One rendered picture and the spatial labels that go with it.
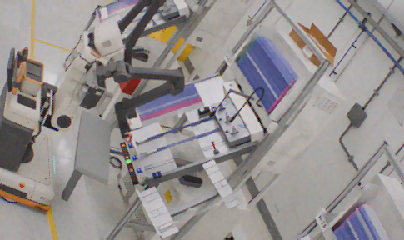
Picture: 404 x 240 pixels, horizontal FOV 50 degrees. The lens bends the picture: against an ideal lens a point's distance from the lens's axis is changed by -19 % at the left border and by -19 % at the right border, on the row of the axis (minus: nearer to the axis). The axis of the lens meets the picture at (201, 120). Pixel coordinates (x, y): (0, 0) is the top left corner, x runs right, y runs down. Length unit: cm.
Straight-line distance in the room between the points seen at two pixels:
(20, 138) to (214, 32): 217
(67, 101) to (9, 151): 53
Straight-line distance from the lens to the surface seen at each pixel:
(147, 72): 276
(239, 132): 314
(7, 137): 292
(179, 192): 333
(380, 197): 262
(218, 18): 429
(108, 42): 276
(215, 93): 347
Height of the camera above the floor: 245
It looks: 25 degrees down
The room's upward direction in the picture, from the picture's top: 38 degrees clockwise
